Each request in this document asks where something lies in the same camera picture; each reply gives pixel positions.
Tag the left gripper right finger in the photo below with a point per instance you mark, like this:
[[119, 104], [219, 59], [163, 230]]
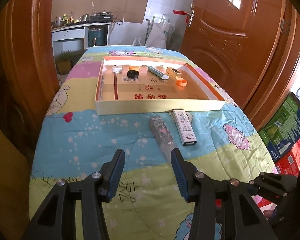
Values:
[[241, 218]]

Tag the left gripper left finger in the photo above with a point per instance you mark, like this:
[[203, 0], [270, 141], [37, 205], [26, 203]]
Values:
[[55, 217]]

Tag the white lighter box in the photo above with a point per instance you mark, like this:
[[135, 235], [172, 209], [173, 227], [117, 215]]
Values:
[[184, 127]]

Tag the floral patterned lighter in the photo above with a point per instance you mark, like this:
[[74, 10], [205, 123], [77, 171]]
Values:
[[163, 137]]

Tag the translucent orange bottle cap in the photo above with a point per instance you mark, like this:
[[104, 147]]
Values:
[[181, 82]]

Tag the white bottle cap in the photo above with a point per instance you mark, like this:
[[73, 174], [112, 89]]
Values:
[[117, 69]]

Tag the black bottle cap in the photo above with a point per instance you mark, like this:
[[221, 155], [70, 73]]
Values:
[[133, 74]]

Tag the opaque orange bottle cap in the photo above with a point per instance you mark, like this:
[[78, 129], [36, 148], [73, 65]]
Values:
[[135, 68]]

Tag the teal lighter with bird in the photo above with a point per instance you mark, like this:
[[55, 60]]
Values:
[[158, 73]]

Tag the red bottle cap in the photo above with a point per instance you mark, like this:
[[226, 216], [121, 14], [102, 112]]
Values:
[[218, 203]]

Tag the red beverage carton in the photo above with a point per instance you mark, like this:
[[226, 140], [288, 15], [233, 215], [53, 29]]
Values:
[[290, 163]]

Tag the green beverage carton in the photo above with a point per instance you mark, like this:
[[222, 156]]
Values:
[[283, 129]]

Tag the shallow cardboard tray box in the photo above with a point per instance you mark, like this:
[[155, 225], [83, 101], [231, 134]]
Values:
[[118, 94]]

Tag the potted green plant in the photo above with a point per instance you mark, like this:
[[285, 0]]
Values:
[[66, 61]]

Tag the wooden door right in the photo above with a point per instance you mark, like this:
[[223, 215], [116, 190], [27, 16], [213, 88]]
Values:
[[233, 41]]

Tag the kitchen counter cabinet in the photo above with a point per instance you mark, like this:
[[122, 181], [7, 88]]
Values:
[[74, 37]]

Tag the teal air fryer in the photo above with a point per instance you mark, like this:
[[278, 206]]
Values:
[[97, 37]]

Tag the white sack bag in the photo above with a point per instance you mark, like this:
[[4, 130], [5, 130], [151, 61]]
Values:
[[158, 35]]

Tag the black gas stove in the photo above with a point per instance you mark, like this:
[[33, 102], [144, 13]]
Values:
[[100, 17]]

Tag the wooden door frame left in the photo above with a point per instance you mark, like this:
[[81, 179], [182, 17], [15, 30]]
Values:
[[27, 57]]

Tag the cardboard wall sheets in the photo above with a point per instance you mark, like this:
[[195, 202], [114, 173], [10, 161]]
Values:
[[126, 10]]

